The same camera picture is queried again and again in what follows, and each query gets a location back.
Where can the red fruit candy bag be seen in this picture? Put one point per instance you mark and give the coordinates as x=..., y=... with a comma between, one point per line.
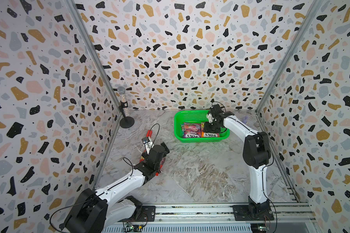
x=161, y=164

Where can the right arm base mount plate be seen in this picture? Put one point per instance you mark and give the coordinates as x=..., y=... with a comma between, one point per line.
x=251, y=213

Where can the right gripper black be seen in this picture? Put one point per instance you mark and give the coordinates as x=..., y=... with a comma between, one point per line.
x=206, y=128

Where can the green plastic basket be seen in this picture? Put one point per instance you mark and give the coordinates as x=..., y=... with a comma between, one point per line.
x=194, y=116

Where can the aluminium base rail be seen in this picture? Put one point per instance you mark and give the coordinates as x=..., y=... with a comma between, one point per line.
x=218, y=217

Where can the glitter microphone on black stand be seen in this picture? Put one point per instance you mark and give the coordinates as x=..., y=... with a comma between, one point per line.
x=127, y=121

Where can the red cube block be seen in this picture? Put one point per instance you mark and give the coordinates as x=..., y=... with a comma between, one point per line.
x=149, y=133

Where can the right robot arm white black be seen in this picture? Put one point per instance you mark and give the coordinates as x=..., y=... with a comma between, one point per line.
x=256, y=154

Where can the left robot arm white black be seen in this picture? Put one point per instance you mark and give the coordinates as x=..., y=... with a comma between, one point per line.
x=95, y=210

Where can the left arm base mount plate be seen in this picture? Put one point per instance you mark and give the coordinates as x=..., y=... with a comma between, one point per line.
x=142, y=214

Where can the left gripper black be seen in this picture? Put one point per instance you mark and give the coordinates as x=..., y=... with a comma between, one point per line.
x=165, y=147

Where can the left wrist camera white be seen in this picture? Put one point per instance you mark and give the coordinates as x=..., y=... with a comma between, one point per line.
x=147, y=142

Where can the small purple toy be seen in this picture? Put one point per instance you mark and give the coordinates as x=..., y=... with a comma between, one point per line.
x=245, y=119

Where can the orange Fox's fruits candy bag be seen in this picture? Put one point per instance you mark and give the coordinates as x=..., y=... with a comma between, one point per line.
x=206, y=131

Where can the purple Fox's berries candy bag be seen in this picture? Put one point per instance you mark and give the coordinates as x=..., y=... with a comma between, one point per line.
x=191, y=130

